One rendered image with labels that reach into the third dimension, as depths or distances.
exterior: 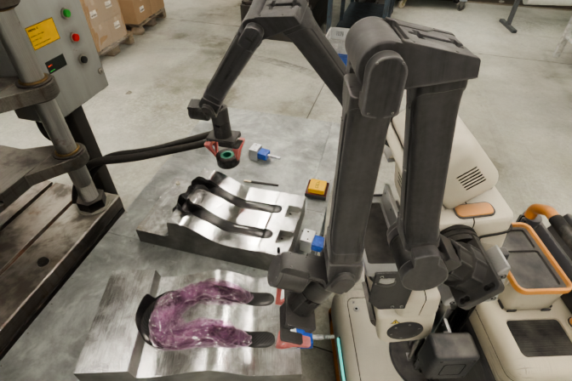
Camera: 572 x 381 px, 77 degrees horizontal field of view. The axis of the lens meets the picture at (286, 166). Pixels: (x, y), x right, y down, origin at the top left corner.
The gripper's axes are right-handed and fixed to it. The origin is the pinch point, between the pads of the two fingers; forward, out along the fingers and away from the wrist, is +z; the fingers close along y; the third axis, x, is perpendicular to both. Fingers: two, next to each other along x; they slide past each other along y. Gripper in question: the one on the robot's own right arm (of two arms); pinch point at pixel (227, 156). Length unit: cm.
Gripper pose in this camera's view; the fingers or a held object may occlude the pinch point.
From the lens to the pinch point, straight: 128.0
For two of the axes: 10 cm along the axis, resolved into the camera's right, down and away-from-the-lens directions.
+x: -2.8, 6.1, -7.4
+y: -9.6, -1.4, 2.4
